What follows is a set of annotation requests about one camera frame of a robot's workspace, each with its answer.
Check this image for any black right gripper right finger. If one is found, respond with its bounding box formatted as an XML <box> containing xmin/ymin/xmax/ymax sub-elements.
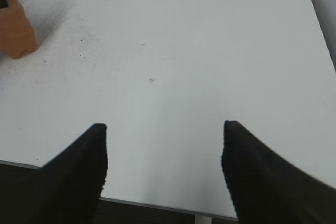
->
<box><xmin>221</xmin><ymin>121</ymin><xmax>335</xmax><ymax>223</ymax></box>

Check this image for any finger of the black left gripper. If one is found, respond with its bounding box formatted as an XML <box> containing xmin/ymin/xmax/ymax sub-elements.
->
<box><xmin>0</xmin><ymin>0</ymin><xmax>8</xmax><ymax>8</ymax></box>

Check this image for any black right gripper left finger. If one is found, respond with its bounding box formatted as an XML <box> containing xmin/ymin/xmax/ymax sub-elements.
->
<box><xmin>0</xmin><ymin>123</ymin><xmax>109</xmax><ymax>224</ymax></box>

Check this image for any orange soda plastic bottle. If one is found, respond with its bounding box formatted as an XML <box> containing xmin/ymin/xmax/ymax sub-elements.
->
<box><xmin>1</xmin><ymin>0</ymin><xmax>37</xmax><ymax>59</ymax></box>

